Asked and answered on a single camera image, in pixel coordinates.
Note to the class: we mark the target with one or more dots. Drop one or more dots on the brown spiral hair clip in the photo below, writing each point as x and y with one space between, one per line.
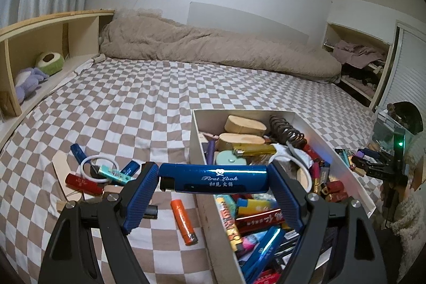
283 132

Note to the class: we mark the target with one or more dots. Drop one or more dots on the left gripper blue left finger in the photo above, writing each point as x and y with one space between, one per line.
136 195

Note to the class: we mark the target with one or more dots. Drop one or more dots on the upper wooden oval block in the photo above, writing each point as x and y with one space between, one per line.
242 125

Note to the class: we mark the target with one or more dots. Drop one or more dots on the blue lighter far left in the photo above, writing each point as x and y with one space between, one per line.
78 153

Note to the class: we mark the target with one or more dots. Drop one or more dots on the checkered bed sheet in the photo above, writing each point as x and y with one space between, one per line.
141 110

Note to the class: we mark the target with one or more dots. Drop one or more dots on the teal lighter on bed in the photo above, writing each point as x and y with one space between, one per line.
114 175

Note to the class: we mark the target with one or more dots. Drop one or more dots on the orange lighter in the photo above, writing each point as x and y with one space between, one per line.
184 223

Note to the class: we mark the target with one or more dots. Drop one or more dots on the closet with clothes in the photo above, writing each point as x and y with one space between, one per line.
366 62

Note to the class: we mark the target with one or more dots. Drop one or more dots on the wooden flat stick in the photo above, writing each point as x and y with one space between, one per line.
62 169

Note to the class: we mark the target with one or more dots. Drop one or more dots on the mint round tape measure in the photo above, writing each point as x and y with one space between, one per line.
229 158

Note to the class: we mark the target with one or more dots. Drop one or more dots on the beige quilted duvet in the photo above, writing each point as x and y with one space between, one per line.
146 35

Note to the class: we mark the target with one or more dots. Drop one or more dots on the yellow blue lighter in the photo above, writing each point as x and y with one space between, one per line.
248 207

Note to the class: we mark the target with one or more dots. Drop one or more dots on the purple plush toy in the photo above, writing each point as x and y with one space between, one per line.
27 82

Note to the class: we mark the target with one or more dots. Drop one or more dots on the red lighter with gold text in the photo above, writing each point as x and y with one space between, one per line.
258 222

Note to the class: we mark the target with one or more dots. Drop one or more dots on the lower wooden oval block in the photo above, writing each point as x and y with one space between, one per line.
226 141

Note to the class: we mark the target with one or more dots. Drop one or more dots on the wooden oval block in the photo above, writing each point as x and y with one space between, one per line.
226 141
242 125

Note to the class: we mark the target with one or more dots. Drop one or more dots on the purple lighter in box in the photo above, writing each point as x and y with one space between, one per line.
211 146

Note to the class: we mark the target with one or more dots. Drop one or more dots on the wooden headboard shelf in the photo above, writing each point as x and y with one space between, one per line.
72 34

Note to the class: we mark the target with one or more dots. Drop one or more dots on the black cylinder lighter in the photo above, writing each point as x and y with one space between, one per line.
151 212

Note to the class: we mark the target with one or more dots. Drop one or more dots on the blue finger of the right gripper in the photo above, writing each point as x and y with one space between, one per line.
366 152

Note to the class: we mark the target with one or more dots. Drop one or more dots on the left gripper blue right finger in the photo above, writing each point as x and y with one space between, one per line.
289 195

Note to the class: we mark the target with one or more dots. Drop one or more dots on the red lighter on bed left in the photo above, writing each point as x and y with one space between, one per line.
83 185

